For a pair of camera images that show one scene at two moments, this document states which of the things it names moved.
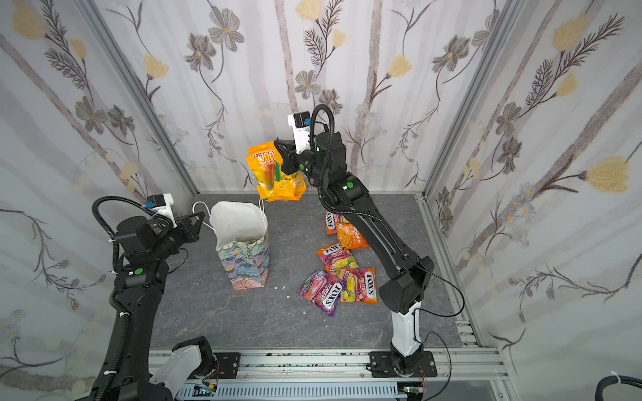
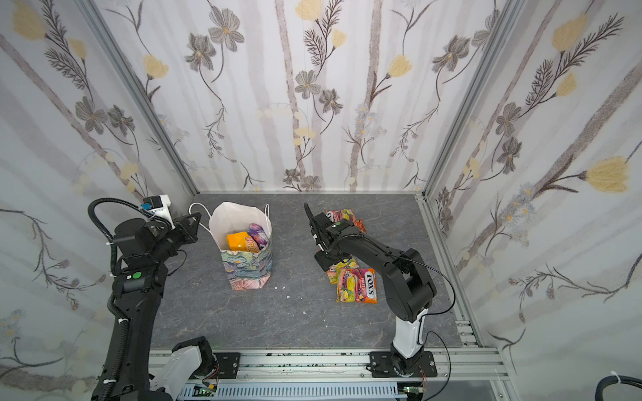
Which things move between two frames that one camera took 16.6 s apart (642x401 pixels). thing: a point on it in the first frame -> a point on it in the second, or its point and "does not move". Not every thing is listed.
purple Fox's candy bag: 323,290 -> 258,236
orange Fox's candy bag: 360,286 does not move
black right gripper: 292,160 -> 323,232
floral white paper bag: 242,236 does not move
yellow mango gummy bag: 272,185 -> 242,241
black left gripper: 191,230 does not move
